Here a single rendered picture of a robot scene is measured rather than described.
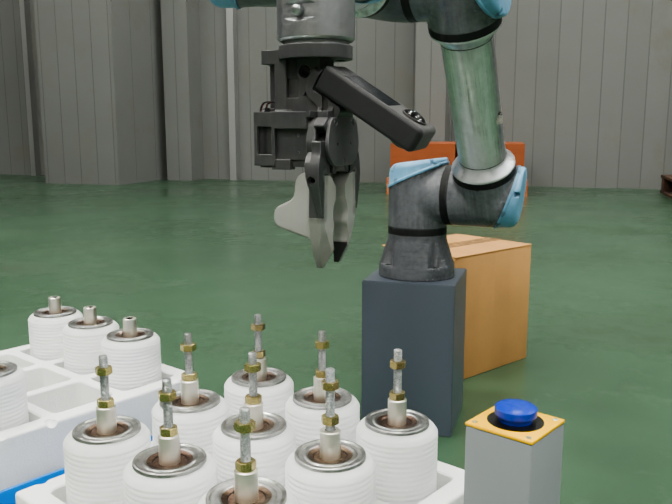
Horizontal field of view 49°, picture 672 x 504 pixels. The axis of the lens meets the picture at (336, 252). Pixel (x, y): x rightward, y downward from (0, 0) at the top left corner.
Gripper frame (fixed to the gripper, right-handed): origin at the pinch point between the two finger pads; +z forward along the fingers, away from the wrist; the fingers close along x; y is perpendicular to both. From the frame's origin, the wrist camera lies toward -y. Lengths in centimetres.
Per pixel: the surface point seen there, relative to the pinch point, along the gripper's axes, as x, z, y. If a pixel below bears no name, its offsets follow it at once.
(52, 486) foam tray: 7.1, 28.9, 33.1
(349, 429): -13.0, 24.6, 4.2
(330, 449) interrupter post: 1.0, 20.6, 0.2
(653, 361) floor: -132, 47, -29
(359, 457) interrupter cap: -0.5, 21.7, -2.4
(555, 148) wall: -681, 10, 76
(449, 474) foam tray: -15.1, 29.0, -8.1
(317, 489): 4.7, 23.3, -0.1
